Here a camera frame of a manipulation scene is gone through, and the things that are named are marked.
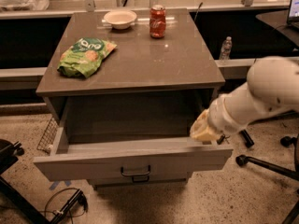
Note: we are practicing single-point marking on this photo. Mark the clear water bottle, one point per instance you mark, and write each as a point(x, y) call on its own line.
point(226, 48)

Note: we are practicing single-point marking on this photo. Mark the white bowl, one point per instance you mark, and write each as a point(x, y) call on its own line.
point(120, 19)

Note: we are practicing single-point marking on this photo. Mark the black stand leg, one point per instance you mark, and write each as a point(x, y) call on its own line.
point(247, 139)

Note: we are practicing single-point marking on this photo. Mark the grey drawer cabinet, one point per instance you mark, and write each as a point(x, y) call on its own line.
point(180, 62)

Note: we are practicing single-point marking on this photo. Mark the black frame left bottom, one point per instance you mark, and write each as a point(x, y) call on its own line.
point(23, 191)

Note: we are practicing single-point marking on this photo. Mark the orange soda can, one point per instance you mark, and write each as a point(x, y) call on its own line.
point(157, 23)

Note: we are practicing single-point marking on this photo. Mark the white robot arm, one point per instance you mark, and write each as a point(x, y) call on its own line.
point(272, 88)

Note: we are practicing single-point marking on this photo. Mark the wire mesh basket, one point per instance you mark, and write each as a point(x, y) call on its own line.
point(46, 142)

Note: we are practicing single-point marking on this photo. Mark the grey bottom drawer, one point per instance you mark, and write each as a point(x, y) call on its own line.
point(136, 180)

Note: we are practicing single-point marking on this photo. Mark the green chip bag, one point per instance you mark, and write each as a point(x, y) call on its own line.
point(84, 58)

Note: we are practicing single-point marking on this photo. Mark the laptop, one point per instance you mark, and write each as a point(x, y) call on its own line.
point(293, 14)

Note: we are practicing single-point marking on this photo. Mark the grey drawer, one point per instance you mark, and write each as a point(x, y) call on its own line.
point(128, 135)
point(136, 180)

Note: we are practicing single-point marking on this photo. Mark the grey top drawer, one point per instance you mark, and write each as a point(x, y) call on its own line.
point(128, 135)

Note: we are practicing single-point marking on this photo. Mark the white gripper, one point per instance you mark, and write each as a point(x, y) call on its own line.
point(219, 116)

